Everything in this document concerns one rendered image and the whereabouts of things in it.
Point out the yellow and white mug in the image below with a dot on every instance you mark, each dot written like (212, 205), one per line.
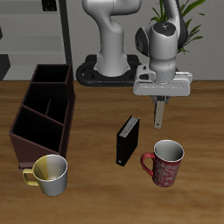
(54, 180)

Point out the dark brown desk caddy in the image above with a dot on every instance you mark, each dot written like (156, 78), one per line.
(40, 128)

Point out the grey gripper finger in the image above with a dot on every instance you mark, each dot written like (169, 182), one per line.
(157, 115)
(161, 113)

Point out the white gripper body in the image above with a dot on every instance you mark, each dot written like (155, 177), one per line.
(163, 89)

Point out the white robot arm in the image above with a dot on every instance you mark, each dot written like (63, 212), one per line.
(112, 43)

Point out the red patterned mug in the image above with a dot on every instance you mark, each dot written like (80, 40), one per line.
(166, 172)

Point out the green pot plant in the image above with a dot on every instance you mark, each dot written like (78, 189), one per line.
(192, 32)

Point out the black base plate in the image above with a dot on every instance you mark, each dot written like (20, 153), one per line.
(84, 76)

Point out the black book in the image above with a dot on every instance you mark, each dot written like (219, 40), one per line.
(126, 145)

